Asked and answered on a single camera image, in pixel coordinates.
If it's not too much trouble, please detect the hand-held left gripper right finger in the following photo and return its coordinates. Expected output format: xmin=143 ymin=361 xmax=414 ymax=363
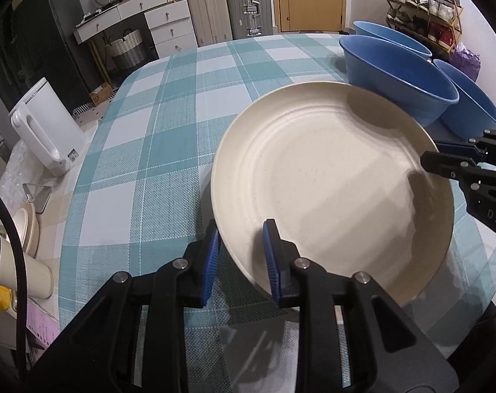
xmin=262 ymin=218 xmax=459 ymax=393

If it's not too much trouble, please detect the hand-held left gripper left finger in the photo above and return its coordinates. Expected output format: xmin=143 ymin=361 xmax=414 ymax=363
xmin=35 ymin=219 xmax=222 ymax=393

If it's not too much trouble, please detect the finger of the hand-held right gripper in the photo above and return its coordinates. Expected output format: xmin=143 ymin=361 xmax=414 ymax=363
xmin=434 ymin=130 xmax=496 ymax=162
xmin=420 ymin=151 xmax=484 ymax=185

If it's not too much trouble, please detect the blue bowl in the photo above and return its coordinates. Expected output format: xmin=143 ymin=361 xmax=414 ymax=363
xmin=339 ymin=35 xmax=460 ymax=128
xmin=432 ymin=58 xmax=496 ymax=140
xmin=353 ymin=20 xmax=433 ymax=60

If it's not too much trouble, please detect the cream plate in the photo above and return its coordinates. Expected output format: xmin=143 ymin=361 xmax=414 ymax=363
xmin=210 ymin=82 xmax=455 ymax=308

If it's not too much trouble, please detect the purple plastic bag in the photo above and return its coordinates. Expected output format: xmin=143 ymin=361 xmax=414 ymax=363
xmin=453 ymin=43 xmax=482 ymax=83

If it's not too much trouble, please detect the wooden shoe rack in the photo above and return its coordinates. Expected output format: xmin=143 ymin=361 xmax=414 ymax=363
xmin=385 ymin=0 xmax=465 ymax=62

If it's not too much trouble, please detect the beige checked cloth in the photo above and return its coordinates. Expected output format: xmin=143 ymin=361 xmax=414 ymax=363
xmin=27 ymin=115 xmax=121 ymax=308

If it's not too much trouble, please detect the metal stand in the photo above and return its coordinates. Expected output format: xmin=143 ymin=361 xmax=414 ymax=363
xmin=22 ymin=183 xmax=52 ymax=214

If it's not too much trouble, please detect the cream tumbler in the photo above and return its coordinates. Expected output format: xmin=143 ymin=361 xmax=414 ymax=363
xmin=0 ymin=235 xmax=54 ymax=299

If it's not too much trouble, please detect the cream lidded container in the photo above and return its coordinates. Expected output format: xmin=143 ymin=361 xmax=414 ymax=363
xmin=14 ymin=208 xmax=39 ymax=256

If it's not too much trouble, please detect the small cardboard box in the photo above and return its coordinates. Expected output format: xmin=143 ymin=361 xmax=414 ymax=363
xmin=90 ymin=82 xmax=114 ymax=105

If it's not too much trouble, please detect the white electric kettle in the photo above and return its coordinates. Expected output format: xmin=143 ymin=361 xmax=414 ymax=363
xmin=9 ymin=78 xmax=87 ymax=178

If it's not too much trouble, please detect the bubble wrap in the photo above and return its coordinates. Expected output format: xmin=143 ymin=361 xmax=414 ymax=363
xmin=0 ymin=139 xmax=35 ymax=214

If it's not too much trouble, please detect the woven laundry basket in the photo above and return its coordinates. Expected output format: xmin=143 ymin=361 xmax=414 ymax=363
xmin=109 ymin=28 xmax=148 ymax=72

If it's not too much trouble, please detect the silver suitcase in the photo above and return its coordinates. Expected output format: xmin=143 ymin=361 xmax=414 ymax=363
xmin=222 ymin=0 xmax=274 ymax=41

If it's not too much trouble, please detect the white drawer desk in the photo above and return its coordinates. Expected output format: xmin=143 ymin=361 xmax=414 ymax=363
xmin=73 ymin=0 xmax=199 ymax=60

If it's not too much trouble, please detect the beige suitcase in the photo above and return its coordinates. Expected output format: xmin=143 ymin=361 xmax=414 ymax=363
xmin=182 ymin=0 xmax=232 ymax=47

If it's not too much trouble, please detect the dark grey fridge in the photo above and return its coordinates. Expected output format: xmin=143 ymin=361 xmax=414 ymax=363
xmin=0 ymin=0 xmax=103 ymax=103

